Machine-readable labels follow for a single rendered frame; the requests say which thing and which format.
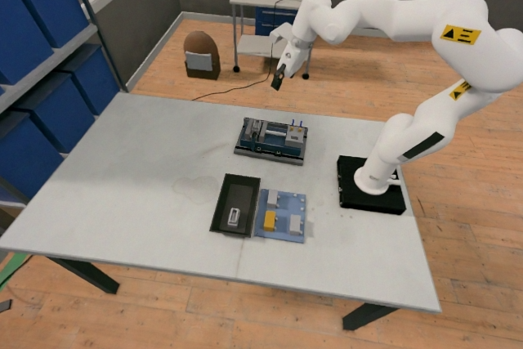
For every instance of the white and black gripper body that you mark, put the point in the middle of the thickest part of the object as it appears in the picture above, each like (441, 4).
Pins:
(293, 58)

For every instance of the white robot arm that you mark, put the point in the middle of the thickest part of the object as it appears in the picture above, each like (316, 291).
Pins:
(490, 63)

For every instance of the yellow block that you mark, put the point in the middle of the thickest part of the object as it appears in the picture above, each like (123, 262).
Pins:
(269, 221)

